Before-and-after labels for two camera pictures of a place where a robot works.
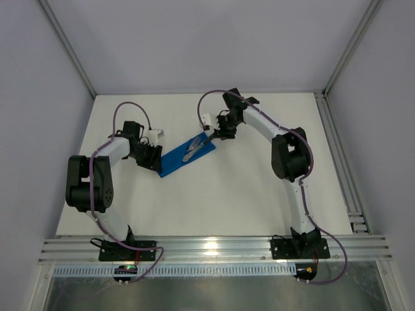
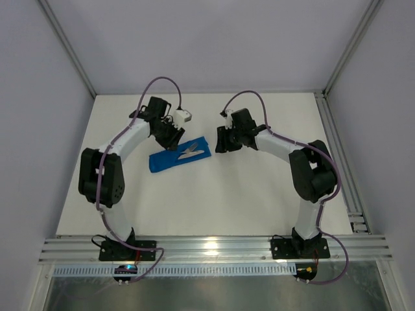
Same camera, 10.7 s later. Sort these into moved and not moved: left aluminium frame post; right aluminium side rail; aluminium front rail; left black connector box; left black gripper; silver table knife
Moved: silver table knife; left black gripper
Not moved: aluminium front rail; left aluminium frame post; right aluminium side rail; left black connector box
